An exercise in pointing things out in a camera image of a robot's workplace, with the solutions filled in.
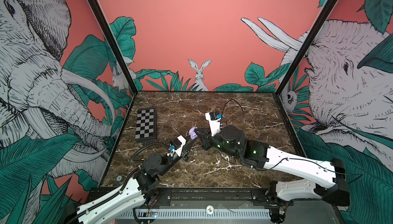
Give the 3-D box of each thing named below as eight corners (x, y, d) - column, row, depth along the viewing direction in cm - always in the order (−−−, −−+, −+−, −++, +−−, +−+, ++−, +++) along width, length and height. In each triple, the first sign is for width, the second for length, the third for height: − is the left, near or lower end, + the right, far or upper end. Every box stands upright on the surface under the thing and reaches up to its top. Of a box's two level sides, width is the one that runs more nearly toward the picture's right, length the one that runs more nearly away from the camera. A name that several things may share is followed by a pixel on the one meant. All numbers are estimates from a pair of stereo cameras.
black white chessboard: (136, 143, 94) (133, 140, 91) (138, 112, 110) (137, 108, 107) (156, 140, 96) (154, 137, 93) (156, 110, 112) (155, 106, 108)
